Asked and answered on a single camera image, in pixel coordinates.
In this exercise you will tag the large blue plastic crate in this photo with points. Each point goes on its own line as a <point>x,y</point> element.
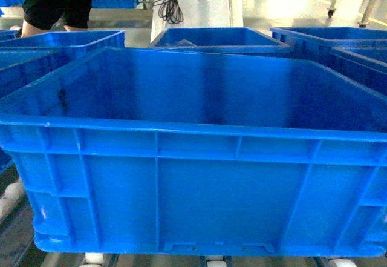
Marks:
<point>163,152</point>

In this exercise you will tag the blue crate behind centre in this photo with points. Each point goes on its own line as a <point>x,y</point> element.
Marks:
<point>220,40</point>

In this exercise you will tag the white pillar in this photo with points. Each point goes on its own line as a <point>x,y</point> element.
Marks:
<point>196,3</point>

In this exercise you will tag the blue crate behind right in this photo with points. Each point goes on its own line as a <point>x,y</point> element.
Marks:
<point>357,53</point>

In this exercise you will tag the blue crate behind left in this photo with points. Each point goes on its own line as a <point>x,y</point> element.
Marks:
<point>32,57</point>

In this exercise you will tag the person in black shorts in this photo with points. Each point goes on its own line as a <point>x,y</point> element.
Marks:
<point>41,15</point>

